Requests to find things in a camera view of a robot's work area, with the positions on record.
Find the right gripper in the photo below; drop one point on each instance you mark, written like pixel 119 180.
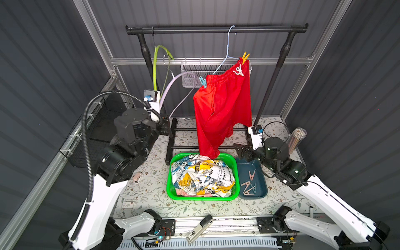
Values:
pixel 247 150

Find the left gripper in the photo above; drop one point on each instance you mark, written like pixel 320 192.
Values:
pixel 165 126

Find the salmon clothespin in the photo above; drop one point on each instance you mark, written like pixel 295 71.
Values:
pixel 251 175

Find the pink clothespin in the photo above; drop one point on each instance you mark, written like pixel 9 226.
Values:
pixel 136 178
pixel 246 183

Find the teal clothespin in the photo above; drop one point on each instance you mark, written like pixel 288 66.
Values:
pixel 253 189

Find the beige clothespin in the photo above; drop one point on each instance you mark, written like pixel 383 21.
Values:
pixel 248 192

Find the comic print shorts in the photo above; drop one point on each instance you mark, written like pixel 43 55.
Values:
pixel 203 176

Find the red shorts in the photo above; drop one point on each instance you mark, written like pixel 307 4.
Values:
pixel 225 102

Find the lilac plastic hanger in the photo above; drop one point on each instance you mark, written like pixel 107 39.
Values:
pixel 179 100

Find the blue clothespin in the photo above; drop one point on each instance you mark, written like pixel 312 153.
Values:
pixel 203 82

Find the green plastic hanger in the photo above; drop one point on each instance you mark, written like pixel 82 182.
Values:
pixel 155 58

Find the light blue wire hanger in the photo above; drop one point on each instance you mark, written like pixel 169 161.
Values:
pixel 227 51

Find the yellow clothespin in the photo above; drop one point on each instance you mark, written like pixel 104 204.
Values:
pixel 245 57

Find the pink tie-dye shorts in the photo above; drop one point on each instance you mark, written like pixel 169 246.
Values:
pixel 180 192

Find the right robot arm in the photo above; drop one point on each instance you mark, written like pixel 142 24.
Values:
pixel 350 229

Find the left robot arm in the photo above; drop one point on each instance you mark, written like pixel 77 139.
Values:
pixel 137 131

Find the green plastic basket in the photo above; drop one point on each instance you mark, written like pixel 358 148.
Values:
pixel 170 187

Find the dark teal tray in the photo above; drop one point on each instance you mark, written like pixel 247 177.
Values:
pixel 259 179

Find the clear tube of sticks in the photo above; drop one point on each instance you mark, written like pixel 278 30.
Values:
pixel 295 138

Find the fallen pink clothespin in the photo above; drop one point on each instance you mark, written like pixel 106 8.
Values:
pixel 136 178

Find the silver black handheld device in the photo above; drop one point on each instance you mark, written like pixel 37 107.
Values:
pixel 199 229

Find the black clothes rack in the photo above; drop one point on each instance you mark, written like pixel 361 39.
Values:
pixel 140 32

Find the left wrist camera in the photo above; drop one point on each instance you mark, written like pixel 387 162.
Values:
pixel 153 98

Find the black wire wall basket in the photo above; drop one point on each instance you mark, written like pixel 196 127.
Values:
pixel 100 129

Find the white wire wall basket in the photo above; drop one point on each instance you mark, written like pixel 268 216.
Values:
pixel 192 70

